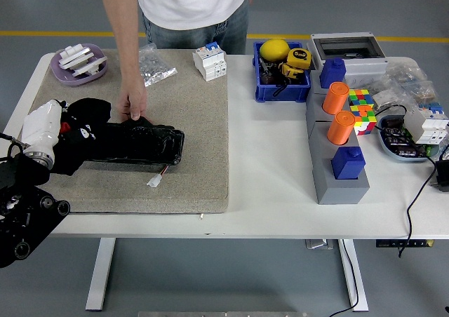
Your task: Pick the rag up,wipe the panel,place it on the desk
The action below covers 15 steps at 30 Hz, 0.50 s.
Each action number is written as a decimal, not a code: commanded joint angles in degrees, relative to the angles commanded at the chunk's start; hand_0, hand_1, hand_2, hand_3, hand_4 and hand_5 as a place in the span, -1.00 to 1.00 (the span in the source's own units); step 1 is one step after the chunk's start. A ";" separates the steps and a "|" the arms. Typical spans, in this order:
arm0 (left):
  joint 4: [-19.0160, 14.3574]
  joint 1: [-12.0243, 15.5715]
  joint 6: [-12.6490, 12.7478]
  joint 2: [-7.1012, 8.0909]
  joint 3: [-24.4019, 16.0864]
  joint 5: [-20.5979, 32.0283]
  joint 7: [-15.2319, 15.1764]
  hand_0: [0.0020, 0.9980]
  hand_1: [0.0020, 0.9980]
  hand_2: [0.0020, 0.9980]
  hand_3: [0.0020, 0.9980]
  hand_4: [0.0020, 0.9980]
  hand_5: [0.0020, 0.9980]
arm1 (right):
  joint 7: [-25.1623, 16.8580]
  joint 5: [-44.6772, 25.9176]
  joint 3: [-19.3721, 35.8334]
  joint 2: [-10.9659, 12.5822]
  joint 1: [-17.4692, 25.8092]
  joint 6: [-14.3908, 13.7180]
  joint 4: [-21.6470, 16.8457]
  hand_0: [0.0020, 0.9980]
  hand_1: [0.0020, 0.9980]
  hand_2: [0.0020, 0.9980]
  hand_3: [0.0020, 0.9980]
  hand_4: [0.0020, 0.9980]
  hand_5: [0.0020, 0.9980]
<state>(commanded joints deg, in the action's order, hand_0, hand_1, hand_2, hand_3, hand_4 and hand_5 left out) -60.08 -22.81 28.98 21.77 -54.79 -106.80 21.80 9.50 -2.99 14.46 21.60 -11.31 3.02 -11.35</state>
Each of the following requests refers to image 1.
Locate person's right hand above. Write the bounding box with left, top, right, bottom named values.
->
left=115, top=80, right=149, bottom=121

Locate black table control panel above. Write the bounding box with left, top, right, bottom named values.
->
left=375, top=238, right=436, bottom=249

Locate clear bag of screws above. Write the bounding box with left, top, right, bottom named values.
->
left=138, top=43, right=179, bottom=88

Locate white plastic clip piece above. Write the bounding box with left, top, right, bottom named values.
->
left=72, top=55, right=109, bottom=78

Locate person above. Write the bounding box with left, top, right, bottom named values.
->
left=98, top=0, right=256, bottom=121

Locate yellow lemon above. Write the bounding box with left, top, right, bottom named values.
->
left=259, top=39, right=290, bottom=64

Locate grey-brown mat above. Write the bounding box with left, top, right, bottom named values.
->
left=0, top=48, right=231, bottom=215

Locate yellow round tape measure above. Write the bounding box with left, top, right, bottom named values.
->
left=286, top=48, right=313, bottom=71

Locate white blue circuit breaker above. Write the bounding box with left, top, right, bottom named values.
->
left=192, top=42, right=227, bottom=82
left=403, top=101, right=449, bottom=145

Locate purple plastic tray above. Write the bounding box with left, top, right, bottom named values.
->
left=50, top=43, right=109, bottom=86

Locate dark small tool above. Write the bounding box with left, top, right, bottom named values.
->
left=258, top=57, right=281, bottom=86

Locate white table leg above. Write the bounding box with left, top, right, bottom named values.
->
left=85, top=238, right=116, bottom=311
left=338, top=238, right=369, bottom=313

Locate yellow black tape measure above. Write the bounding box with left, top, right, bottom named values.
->
left=279, top=62, right=305, bottom=81

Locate blue plastic bin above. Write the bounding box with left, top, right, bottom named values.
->
left=253, top=41, right=313, bottom=103

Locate blue block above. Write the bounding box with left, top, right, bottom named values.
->
left=319, top=58, right=347, bottom=89
left=331, top=146, right=367, bottom=180

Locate black power adapter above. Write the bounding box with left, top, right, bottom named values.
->
left=434, top=158, right=449, bottom=193

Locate orange cylinder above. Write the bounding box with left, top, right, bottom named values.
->
left=327, top=110, right=356, bottom=146
left=322, top=81, right=351, bottom=116

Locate colourful puzzle cube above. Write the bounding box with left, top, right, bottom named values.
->
left=350, top=104, right=378, bottom=137
left=347, top=88, right=375, bottom=108

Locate grey peg holder base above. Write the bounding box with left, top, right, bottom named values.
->
left=305, top=69, right=372, bottom=205

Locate blue-grey tray of electronics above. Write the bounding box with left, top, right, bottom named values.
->
left=377, top=114, right=441, bottom=164

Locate clear bag of small parts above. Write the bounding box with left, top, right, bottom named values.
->
left=380, top=62, right=441, bottom=104

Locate white connector with wires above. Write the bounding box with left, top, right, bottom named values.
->
left=146, top=165, right=170, bottom=188

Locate black power cable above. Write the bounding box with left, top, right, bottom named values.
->
left=398, top=155, right=439, bottom=258

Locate black floor cable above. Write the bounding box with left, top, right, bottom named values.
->
left=328, top=239, right=359, bottom=317

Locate grey electrical enclosure box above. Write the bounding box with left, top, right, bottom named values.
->
left=307, top=32, right=391, bottom=86

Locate silver metal bracket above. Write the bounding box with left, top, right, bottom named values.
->
left=304, top=238, right=334, bottom=250

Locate thin black wire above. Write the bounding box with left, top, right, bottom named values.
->
left=373, top=104, right=408, bottom=133

